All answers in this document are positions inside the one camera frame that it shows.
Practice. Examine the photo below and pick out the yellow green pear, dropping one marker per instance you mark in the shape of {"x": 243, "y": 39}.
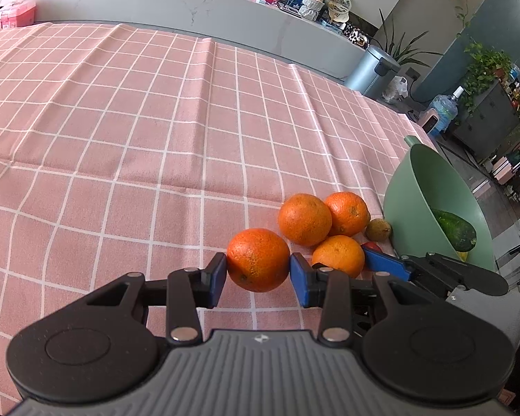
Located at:
{"x": 463, "y": 256}

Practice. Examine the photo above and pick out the white marble tv bench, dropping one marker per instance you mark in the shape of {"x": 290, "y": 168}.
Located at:
{"x": 258, "y": 27}

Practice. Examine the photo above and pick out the dark grey cabinet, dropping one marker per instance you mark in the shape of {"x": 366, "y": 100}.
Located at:
{"x": 482, "y": 130}

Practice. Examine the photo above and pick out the grey metal trash bin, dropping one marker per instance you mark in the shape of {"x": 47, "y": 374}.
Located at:
{"x": 373, "y": 74}

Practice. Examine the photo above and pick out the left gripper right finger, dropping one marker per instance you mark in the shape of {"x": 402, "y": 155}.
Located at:
{"x": 385, "y": 310}

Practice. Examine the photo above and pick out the red tomato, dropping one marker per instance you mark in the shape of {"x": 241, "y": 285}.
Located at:
{"x": 369, "y": 245}

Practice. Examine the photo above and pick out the brown kiwi fruit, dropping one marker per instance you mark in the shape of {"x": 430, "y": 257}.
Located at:
{"x": 378, "y": 230}

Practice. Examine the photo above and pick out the pink storage box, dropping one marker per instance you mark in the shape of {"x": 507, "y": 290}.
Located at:
{"x": 17, "y": 14}

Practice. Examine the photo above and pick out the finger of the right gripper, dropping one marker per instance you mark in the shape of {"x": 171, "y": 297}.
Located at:
{"x": 381, "y": 262}

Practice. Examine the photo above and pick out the blue water jug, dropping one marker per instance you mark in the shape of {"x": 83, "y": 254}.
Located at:
{"x": 446, "y": 107}

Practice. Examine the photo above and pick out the green trailing plant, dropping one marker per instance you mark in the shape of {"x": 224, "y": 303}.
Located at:
{"x": 488, "y": 67}

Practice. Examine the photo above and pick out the potted long-leaf plant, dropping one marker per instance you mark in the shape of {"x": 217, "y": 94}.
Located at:
{"x": 402, "y": 51}

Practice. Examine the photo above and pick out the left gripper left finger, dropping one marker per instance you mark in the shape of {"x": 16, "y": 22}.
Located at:
{"x": 182, "y": 294}

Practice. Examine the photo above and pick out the orange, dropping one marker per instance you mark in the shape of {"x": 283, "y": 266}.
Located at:
{"x": 341, "y": 253}
{"x": 258, "y": 260}
{"x": 305, "y": 219}
{"x": 349, "y": 213}

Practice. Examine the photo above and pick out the pink small heater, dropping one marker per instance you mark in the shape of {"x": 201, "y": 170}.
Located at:
{"x": 428, "y": 120}

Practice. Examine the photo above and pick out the white plastic bag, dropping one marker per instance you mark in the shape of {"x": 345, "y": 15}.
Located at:
{"x": 396, "y": 90}

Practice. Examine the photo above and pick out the green plastic bowl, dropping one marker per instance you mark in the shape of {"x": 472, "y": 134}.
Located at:
{"x": 423, "y": 182}

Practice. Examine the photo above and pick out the dark green cucumber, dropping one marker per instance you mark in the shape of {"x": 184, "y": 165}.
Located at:
{"x": 460, "y": 233}

